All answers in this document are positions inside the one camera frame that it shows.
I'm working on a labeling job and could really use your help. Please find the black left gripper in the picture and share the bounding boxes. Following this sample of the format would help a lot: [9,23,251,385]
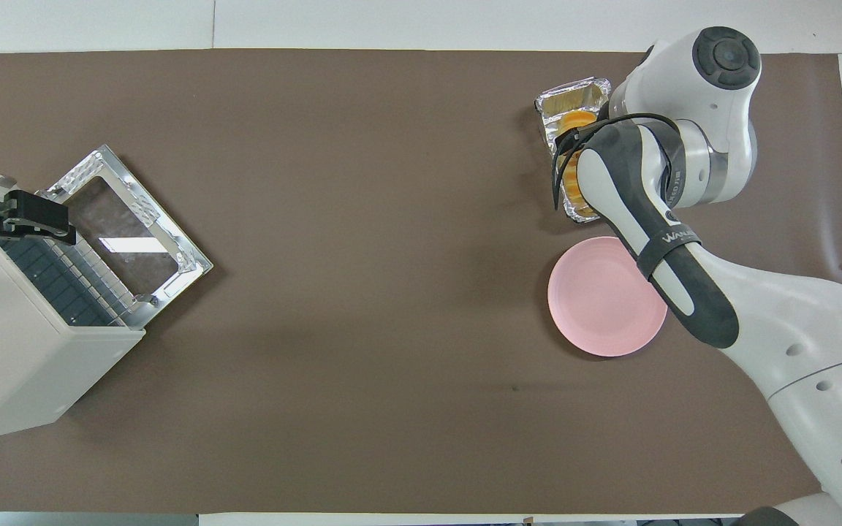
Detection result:
[0,178,77,261]

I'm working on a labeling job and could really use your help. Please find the sliced yellow bread loaf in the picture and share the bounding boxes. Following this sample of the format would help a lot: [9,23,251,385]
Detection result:
[556,109,600,218]

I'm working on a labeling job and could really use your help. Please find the aluminium foil tray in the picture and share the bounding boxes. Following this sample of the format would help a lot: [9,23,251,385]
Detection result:
[534,76,612,224]

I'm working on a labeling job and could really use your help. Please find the cream toaster oven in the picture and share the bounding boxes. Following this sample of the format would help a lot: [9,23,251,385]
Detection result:
[0,183,147,447]

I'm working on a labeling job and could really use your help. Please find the glass oven door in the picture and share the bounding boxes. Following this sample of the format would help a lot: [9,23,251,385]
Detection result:
[44,143,214,330]

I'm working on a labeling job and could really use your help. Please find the brown table mat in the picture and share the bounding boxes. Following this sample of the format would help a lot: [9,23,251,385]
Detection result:
[0,48,842,517]

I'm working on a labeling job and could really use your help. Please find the pink round plate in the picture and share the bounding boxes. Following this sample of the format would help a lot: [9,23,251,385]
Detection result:
[547,235,670,358]

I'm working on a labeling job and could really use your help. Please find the oven wire rack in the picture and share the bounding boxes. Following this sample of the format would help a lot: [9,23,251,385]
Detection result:
[0,232,138,329]

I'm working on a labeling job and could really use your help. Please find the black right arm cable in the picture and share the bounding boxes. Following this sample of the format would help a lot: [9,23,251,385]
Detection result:
[550,113,686,213]

